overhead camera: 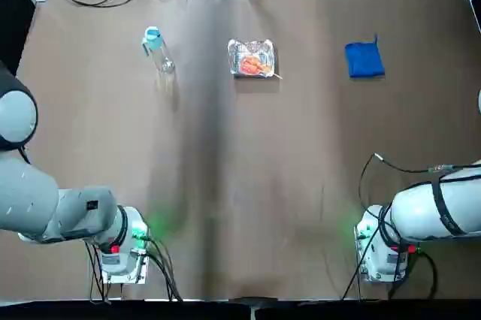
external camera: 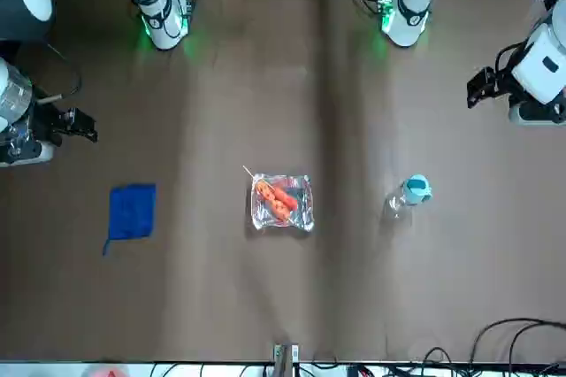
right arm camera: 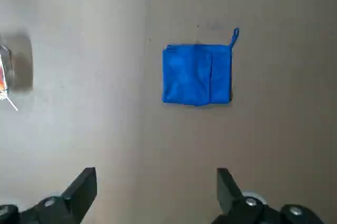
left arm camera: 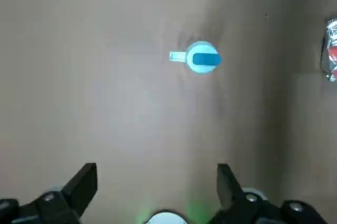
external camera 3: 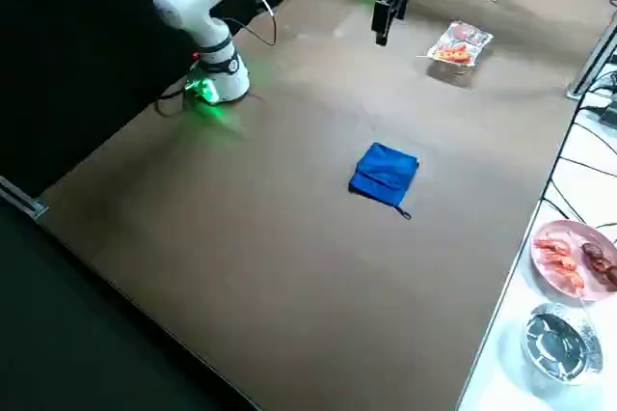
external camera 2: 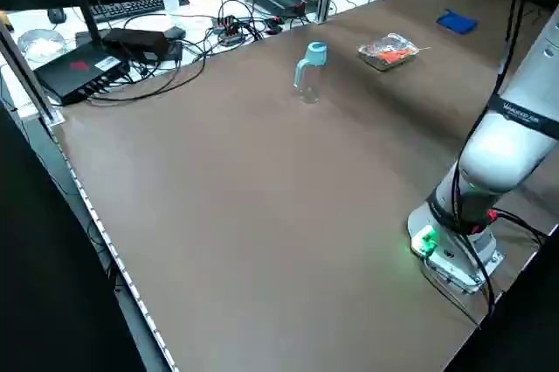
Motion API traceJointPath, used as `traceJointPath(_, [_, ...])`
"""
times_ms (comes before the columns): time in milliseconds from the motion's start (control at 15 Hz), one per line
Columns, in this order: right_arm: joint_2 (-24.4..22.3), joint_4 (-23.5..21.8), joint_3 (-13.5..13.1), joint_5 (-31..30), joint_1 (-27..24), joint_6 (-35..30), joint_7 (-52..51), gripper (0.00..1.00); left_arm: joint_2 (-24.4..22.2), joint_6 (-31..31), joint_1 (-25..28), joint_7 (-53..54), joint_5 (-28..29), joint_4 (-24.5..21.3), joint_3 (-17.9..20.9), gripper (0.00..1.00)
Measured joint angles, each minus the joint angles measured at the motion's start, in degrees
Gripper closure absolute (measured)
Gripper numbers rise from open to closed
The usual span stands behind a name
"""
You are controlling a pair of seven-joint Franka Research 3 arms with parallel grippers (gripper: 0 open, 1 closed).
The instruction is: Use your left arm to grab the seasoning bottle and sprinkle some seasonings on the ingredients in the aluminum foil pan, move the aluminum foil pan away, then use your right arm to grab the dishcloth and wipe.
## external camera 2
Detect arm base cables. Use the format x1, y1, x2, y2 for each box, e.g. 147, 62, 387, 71
421, 210, 547, 329

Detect clear seasoning bottle blue lid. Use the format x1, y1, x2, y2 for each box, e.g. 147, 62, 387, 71
293, 41, 328, 105

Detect black monitor stand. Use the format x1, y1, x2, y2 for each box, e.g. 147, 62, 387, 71
63, 0, 106, 48

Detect black router red logo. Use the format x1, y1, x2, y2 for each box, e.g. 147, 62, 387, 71
33, 45, 132, 107

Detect aluminum foil pan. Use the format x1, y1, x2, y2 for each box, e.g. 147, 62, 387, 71
356, 32, 421, 72

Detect long black table cable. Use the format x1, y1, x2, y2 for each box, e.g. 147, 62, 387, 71
86, 55, 206, 105

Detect black keyboard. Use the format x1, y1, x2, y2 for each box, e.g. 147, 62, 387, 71
80, 0, 166, 24

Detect black cable bundle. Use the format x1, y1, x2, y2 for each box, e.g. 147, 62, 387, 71
124, 0, 289, 72

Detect orange sausage skewers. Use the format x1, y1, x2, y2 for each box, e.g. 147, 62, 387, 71
376, 45, 431, 64

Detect grey usb hub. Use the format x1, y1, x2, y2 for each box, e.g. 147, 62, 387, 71
212, 16, 245, 45

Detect dark power brick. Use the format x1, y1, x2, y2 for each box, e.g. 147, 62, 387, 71
102, 27, 169, 59

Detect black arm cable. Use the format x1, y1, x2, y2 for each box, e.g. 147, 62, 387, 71
449, 0, 532, 233

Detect slanted aluminium frame bar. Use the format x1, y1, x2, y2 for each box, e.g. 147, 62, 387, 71
0, 20, 66, 127

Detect blue dishcloth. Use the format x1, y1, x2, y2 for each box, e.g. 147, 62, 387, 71
437, 8, 479, 35

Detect glass bowl white contents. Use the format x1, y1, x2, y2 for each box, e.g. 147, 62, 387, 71
17, 29, 66, 61

